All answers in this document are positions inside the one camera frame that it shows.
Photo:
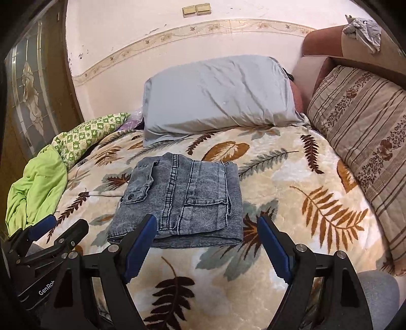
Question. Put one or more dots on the green bed sheet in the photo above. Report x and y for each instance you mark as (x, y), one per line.
(37, 194)

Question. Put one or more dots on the brown striped floral cushion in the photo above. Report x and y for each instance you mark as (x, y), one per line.
(363, 118)

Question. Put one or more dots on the brass wall switch plates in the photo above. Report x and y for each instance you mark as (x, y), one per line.
(198, 9)

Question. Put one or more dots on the wooden door with glass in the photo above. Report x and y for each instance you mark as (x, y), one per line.
(41, 101)

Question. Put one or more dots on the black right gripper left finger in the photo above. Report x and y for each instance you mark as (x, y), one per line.
(72, 301)

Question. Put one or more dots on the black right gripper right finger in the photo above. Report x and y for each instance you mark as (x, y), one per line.
(323, 290)

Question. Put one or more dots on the light grey pillow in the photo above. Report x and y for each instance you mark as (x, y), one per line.
(210, 95)

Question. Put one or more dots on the crumpled grey cloth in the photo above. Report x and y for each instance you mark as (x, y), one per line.
(366, 31)

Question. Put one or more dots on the green patterned quilt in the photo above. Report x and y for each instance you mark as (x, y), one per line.
(73, 144)

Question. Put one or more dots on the cream leaf-print blanket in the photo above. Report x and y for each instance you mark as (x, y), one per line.
(290, 174)

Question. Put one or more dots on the grey-blue denim pants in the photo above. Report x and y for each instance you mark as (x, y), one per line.
(195, 203)

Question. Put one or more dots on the blue jeans on operator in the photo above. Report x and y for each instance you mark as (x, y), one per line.
(379, 298)

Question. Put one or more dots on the brown upholstered headboard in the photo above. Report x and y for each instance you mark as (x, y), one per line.
(323, 49)

